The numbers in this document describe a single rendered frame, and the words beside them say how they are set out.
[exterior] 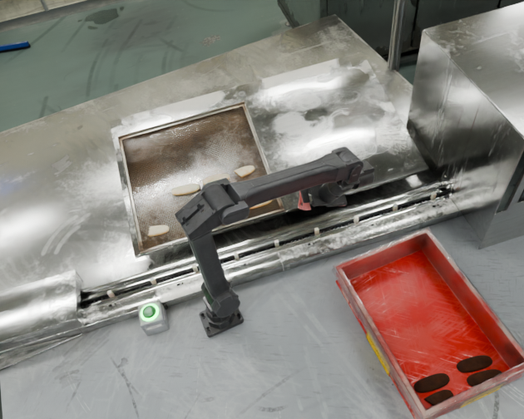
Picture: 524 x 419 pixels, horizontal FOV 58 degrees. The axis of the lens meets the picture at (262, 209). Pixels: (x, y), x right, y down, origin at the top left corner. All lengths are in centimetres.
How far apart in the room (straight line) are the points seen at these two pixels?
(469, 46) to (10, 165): 180
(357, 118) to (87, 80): 269
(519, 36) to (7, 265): 182
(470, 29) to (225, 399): 130
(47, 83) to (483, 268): 351
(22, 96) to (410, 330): 348
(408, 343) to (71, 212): 129
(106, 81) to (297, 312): 291
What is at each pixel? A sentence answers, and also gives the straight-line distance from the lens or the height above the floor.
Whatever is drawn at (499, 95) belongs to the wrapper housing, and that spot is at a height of 130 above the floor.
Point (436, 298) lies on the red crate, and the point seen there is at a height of 82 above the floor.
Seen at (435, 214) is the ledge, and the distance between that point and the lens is 167.
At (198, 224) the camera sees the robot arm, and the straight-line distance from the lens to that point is 107.
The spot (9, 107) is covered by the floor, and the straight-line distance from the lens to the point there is 419.
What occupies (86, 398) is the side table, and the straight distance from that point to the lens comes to 156.
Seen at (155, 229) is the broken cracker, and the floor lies 91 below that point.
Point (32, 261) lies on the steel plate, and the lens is 189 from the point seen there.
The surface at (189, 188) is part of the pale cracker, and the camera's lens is 169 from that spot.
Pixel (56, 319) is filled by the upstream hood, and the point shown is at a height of 92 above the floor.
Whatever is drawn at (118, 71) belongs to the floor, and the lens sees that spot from 407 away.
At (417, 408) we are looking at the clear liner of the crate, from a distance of 131.
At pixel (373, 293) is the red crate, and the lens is 153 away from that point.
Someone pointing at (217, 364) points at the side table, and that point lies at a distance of 147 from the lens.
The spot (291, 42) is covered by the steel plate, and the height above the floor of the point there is 82.
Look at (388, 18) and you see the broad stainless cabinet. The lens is 334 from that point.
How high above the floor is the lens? 217
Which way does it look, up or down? 52 degrees down
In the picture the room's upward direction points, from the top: 11 degrees counter-clockwise
